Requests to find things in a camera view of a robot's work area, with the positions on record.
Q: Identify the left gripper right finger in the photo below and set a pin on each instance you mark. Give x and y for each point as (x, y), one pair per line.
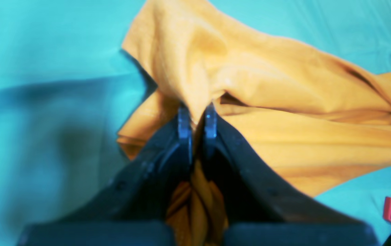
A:
(262, 208)

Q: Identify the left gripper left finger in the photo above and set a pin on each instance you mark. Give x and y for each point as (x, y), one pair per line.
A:
(131, 209)

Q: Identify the orange T-shirt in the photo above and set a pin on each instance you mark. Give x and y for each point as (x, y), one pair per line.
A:
(321, 121)

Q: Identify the green table cloth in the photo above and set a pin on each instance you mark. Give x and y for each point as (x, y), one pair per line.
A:
(66, 87)

